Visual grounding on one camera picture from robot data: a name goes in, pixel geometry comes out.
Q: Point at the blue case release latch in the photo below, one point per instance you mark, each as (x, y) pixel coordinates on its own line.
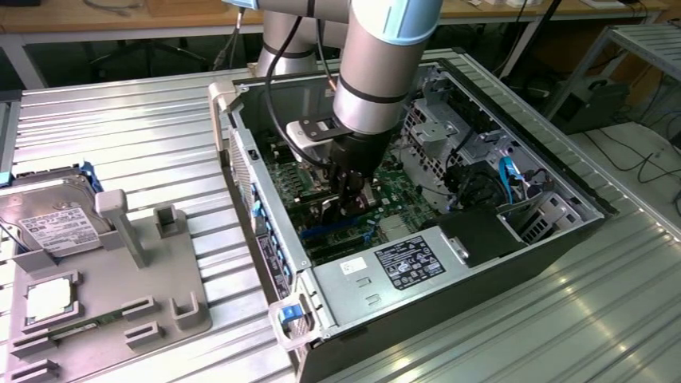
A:
(289, 312)

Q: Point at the black floor device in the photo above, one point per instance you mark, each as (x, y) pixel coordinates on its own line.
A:
(591, 107)

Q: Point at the open grey PC case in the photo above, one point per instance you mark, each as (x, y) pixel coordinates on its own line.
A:
(532, 287)

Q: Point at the metal CPU socket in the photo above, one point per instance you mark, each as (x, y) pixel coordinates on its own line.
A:
(315, 176)

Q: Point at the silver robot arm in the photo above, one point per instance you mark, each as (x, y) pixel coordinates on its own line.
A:
(372, 72)

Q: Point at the grey metal frame post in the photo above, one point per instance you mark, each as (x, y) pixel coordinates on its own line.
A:
(10, 127)

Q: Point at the black swivel chair base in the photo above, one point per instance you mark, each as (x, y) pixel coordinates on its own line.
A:
(144, 52)

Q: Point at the silver heatsink on motherboard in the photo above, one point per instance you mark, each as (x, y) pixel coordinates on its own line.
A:
(396, 226)

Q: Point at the wooden desk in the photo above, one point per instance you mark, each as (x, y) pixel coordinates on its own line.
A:
(107, 22)

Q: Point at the hard disk in blue caddy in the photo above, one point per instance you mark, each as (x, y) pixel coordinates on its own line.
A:
(48, 215)

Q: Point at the green RAM stick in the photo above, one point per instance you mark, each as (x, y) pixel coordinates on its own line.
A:
(86, 325)

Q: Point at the blue expansion slot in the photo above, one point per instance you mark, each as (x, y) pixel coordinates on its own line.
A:
(319, 233)

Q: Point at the metal slat shelf table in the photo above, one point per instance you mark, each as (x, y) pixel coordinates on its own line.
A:
(649, 44)

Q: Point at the light blue slot latch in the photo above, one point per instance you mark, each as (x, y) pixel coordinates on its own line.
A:
(256, 208)

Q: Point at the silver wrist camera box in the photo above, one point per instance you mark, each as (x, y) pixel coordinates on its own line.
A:
(303, 141)

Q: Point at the grey plastic parts rack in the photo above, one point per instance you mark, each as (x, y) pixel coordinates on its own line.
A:
(160, 279)

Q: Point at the grey power supply unit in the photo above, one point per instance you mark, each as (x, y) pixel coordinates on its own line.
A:
(340, 295)

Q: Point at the green motherboard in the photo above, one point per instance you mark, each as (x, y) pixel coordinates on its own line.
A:
(399, 195)

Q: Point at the silver CPU chip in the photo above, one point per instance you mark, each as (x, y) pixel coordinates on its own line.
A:
(48, 299)

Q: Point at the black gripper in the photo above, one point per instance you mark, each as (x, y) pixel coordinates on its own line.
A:
(359, 153)

